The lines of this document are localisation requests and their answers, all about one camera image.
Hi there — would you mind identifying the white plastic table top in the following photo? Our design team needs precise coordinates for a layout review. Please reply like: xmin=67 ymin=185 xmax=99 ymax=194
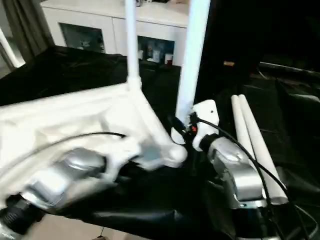
xmin=0 ymin=82 xmax=189 ymax=177

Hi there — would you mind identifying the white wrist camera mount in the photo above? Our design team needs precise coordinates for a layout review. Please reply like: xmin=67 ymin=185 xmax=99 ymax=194
xmin=101 ymin=136 xmax=147 ymax=177
xmin=192 ymin=99 xmax=221 ymax=152

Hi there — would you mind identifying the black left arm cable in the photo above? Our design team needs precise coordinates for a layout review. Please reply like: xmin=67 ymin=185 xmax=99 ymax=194
xmin=0 ymin=131 xmax=127 ymax=177

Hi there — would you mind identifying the black case with yellow label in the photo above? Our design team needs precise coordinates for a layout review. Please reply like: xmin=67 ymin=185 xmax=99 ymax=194
xmin=199 ymin=0 xmax=320 ymax=76

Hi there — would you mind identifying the black mat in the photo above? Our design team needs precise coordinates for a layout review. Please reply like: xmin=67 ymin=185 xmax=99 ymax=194
xmin=0 ymin=46 xmax=320 ymax=240

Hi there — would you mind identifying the long black bar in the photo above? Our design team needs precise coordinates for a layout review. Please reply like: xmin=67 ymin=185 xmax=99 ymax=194
xmin=259 ymin=61 xmax=320 ymax=77

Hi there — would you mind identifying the grey curtain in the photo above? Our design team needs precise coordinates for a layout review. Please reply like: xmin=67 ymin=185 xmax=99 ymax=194
xmin=4 ymin=0 xmax=55 ymax=65

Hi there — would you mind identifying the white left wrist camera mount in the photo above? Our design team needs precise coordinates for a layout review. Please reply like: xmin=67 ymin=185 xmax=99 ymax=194
xmin=101 ymin=136 xmax=147 ymax=177

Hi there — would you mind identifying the white cabinet with glass doors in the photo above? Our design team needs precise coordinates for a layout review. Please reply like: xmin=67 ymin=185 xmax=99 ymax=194
xmin=40 ymin=0 xmax=191 ymax=69

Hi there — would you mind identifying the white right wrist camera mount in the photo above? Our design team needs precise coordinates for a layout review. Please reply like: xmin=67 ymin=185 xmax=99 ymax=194
xmin=192 ymin=99 xmax=221 ymax=152

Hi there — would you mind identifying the white plastic table leg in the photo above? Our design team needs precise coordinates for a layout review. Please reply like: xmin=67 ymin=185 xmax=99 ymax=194
xmin=124 ymin=0 xmax=144 ymax=92
xmin=230 ymin=95 xmax=267 ymax=168
xmin=171 ymin=0 xmax=212 ymax=145
xmin=238 ymin=94 xmax=289 ymax=206

